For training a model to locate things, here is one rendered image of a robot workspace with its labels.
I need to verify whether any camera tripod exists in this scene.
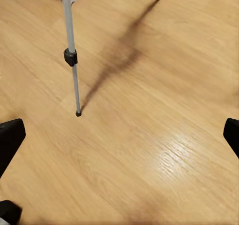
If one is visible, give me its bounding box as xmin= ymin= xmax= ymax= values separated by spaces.
xmin=62 ymin=0 xmax=81 ymax=117

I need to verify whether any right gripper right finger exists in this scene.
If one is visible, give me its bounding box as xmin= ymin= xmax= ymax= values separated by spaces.
xmin=223 ymin=118 xmax=239 ymax=158

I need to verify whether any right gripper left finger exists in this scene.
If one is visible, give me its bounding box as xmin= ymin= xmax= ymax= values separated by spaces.
xmin=0 ymin=118 xmax=26 ymax=178

